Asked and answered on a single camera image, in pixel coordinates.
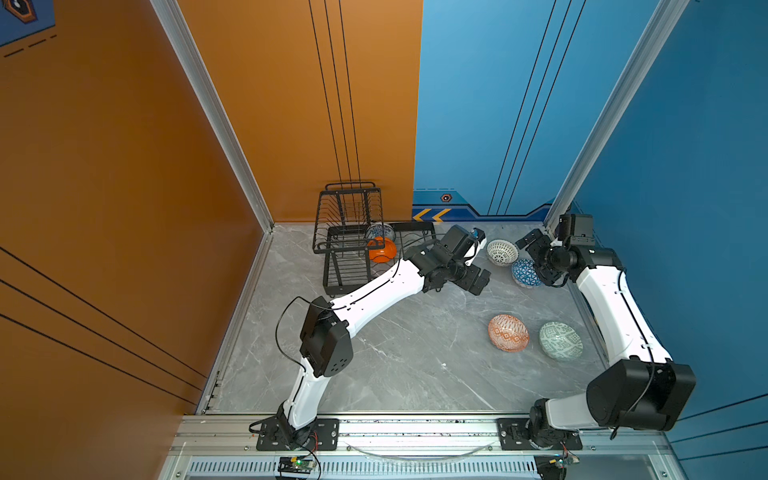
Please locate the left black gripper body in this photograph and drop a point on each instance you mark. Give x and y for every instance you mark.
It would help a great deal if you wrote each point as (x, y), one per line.
(466, 278)

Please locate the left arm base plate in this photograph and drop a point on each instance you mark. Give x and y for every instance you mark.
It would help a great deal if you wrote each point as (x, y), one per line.
(272, 435)

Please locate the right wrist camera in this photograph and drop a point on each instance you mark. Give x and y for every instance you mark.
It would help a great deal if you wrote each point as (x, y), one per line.
(576, 230)

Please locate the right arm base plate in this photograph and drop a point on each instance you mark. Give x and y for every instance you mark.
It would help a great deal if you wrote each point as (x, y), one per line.
(516, 434)

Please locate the orange plastic bowl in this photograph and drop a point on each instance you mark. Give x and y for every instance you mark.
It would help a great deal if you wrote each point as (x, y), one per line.
(381, 250)

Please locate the white lattice pattern bowl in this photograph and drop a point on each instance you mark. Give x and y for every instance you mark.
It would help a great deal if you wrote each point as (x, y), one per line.
(502, 252)

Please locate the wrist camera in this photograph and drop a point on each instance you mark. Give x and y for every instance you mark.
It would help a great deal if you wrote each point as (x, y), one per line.
(576, 230)
(478, 242)

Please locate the left green circuit board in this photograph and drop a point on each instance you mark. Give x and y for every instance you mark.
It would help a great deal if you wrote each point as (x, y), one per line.
(295, 467)

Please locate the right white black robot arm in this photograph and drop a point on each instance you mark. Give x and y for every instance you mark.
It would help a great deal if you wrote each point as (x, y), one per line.
(643, 388)

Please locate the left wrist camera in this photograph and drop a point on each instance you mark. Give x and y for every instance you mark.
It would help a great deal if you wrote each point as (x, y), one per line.
(478, 242)

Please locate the right green circuit board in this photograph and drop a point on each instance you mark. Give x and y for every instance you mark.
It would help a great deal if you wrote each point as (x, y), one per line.
(555, 467)

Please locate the blue dotted pattern bowl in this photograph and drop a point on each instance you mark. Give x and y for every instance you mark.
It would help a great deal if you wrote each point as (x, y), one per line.
(524, 274)

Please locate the green geometric pattern bowl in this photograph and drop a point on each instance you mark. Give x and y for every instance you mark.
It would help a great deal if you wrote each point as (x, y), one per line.
(560, 341)

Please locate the black wire dish rack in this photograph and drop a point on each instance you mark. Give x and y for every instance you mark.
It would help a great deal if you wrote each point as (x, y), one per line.
(344, 212)

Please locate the red geometric pattern bowl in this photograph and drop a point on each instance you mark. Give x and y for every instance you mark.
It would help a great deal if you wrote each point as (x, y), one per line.
(508, 333)

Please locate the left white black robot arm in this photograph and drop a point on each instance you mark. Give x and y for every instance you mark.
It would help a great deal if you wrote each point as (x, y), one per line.
(329, 326)

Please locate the aluminium front rail frame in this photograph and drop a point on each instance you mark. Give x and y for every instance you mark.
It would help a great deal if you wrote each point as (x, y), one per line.
(410, 446)

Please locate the blue floral white bowl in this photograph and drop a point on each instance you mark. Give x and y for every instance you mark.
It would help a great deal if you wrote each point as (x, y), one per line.
(380, 231)

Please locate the green circuit board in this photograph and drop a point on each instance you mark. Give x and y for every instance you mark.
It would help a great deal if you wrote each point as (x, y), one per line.
(295, 467)
(555, 467)

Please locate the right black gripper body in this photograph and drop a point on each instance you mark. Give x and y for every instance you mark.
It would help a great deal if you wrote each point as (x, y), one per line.
(549, 266)

